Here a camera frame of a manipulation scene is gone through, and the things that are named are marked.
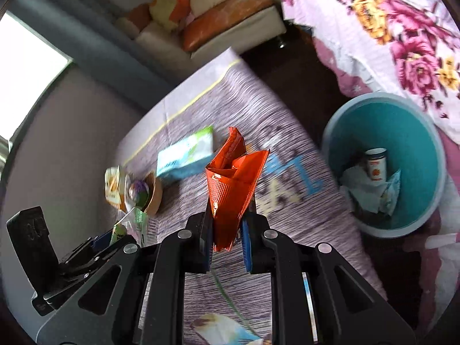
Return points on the brown paper bowl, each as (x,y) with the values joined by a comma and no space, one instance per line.
(154,194)

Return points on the pink floral blanket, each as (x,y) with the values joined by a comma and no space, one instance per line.
(388,25)

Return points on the grey blue curtain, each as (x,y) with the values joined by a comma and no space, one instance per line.
(100,43)

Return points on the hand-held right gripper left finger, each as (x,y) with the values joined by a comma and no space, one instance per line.
(207,248)

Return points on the white printed paper cup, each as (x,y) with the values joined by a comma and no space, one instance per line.
(375,165)

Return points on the purple green round wrapper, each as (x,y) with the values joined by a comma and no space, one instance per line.
(138,190)

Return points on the printed grey tablecloth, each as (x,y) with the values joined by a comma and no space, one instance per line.
(280,133)

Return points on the crumpled white paper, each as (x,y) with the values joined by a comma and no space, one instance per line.
(359,190)

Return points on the blue green milk carton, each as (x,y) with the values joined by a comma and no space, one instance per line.
(183,156)

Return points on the cream sofa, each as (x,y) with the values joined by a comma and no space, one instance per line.
(237,32)

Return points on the cream orange patterned pillow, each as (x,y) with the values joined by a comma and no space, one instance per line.
(169,7)

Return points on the orange seat cushion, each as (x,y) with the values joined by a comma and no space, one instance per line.
(222,18)

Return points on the orange foil wrapper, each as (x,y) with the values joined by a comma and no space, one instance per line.
(230,194)

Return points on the blue snack packet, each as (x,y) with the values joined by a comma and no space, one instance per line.
(391,194)

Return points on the window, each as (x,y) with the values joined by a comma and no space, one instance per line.
(25,72)

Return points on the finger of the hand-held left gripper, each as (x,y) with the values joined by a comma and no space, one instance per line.
(90,255)

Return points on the yellow snack packet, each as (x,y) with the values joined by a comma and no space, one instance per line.
(113,187)

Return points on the teal plastic bin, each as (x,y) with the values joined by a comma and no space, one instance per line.
(413,133)

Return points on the green white packet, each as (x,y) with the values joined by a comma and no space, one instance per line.
(134,222)

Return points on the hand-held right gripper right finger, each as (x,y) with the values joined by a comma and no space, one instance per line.
(246,251)

